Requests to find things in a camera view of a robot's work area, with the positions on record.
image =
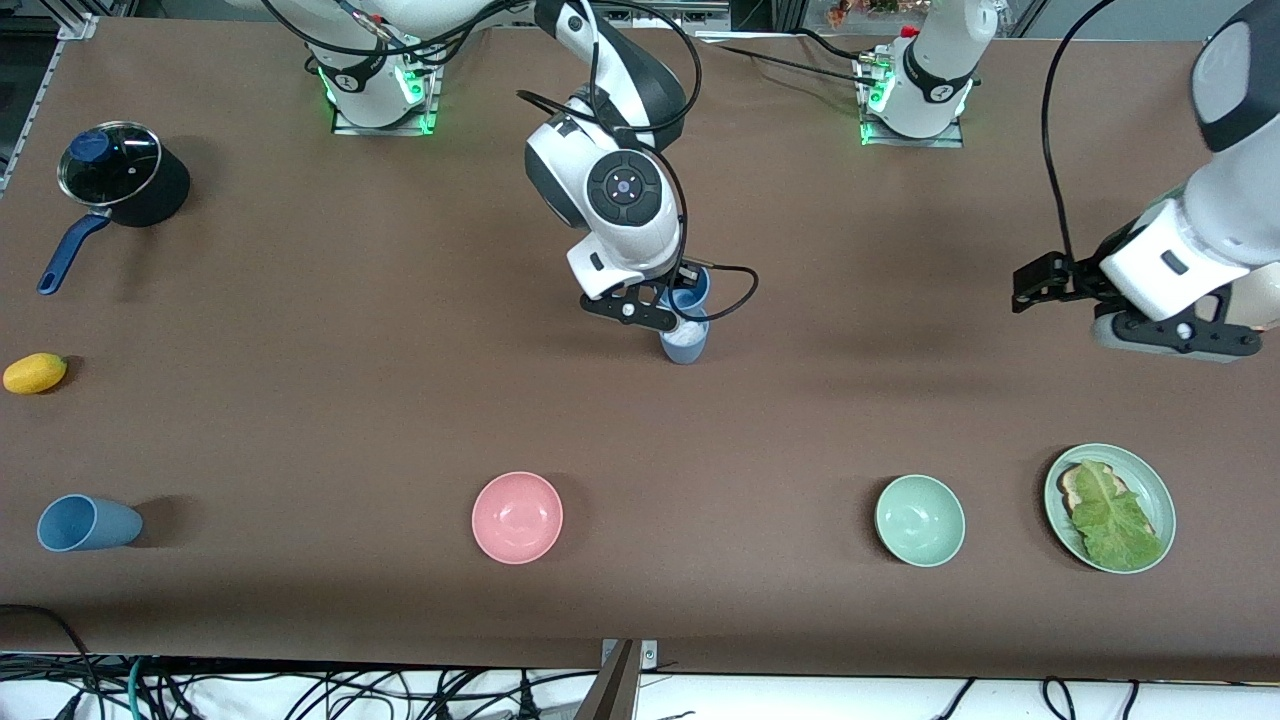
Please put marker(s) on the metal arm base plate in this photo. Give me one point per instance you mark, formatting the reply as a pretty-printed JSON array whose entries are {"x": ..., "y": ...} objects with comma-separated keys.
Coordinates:
[
  {"x": 910, "y": 142},
  {"x": 385, "y": 131}
]

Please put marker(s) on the brown table cover mat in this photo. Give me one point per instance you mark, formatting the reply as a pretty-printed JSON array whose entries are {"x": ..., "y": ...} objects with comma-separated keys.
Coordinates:
[{"x": 640, "y": 430}]

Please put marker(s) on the green lettuce leaf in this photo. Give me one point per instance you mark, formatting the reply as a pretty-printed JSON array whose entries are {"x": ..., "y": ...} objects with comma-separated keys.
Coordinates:
[{"x": 1115, "y": 520}]

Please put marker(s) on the cream toaster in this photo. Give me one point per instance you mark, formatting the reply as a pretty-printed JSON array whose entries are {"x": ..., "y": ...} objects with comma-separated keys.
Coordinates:
[{"x": 1262, "y": 300}]

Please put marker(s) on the pink bowl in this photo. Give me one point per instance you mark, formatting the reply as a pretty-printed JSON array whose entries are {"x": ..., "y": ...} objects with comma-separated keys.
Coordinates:
[{"x": 517, "y": 518}]

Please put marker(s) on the bread slice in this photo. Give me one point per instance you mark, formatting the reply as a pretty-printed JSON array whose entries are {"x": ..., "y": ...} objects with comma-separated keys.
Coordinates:
[{"x": 1072, "y": 490}]

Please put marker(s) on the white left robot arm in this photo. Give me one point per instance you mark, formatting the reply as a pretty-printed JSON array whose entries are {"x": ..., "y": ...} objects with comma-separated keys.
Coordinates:
[{"x": 1240, "y": 200}]

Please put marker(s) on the glass lid with blue knob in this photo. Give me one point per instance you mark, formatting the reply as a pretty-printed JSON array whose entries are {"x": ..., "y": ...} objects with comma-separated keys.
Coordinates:
[{"x": 120, "y": 175}]

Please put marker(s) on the yellow lemon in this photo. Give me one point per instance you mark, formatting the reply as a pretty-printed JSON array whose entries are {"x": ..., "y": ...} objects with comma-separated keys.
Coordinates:
[{"x": 35, "y": 373}]

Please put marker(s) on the blue plastic cup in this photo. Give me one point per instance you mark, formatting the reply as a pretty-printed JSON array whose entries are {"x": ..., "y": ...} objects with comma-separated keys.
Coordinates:
[
  {"x": 90, "y": 523},
  {"x": 690, "y": 297},
  {"x": 685, "y": 345}
]

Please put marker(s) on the mint green plate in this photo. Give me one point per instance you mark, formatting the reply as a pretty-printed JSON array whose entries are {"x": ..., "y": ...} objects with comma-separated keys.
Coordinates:
[{"x": 1160, "y": 495}]

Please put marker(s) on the dark support beam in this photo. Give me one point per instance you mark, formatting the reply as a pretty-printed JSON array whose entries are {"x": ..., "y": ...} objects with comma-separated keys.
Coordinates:
[{"x": 610, "y": 690}]

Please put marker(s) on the aluminium frame rail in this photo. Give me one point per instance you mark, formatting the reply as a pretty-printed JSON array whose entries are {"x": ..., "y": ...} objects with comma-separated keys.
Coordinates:
[{"x": 46, "y": 90}]

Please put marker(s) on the mint green bowl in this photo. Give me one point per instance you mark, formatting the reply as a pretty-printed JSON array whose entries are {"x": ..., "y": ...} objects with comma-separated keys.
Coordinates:
[{"x": 920, "y": 520}]

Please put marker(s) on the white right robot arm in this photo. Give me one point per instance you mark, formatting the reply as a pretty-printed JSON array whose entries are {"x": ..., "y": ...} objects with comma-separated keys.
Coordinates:
[{"x": 625, "y": 215}]

